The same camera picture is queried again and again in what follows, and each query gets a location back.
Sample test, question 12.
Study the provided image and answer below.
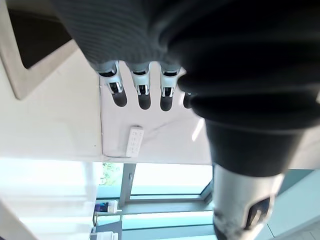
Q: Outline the grey window frame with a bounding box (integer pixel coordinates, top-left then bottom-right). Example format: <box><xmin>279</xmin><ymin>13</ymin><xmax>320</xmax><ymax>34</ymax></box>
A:
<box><xmin>119</xmin><ymin>162</ymin><xmax>215</xmax><ymax>210</ymax></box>

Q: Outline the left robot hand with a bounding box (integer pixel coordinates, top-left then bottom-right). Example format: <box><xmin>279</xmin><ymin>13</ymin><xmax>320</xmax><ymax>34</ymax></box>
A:
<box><xmin>51</xmin><ymin>0</ymin><xmax>320</xmax><ymax>240</ymax></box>

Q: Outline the white control panel with buttons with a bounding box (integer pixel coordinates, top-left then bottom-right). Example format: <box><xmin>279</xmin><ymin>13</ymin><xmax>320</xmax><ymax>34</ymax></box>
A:
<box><xmin>126</xmin><ymin>125</ymin><xmax>144</xmax><ymax>159</ymax></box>

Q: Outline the white container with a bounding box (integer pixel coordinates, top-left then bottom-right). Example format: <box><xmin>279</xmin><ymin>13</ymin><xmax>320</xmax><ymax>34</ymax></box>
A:
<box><xmin>89</xmin><ymin>231</ymin><xmax>121</xmax><ymax>240</ymax></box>

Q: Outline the white bottle with purple label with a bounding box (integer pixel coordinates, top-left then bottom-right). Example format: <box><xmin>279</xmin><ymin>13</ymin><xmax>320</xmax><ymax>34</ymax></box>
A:
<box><xmin>94</xmin><ymin>199</ymin><xmax>119</xmax><ymax>215</ymax></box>

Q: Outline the beige frame with dark opening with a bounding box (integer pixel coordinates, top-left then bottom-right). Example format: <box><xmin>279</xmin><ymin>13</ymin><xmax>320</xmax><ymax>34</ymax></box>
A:
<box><xmin>0</xmin><ymin>0</ymin><xmax>80</xmax><ymax>101</ymax></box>

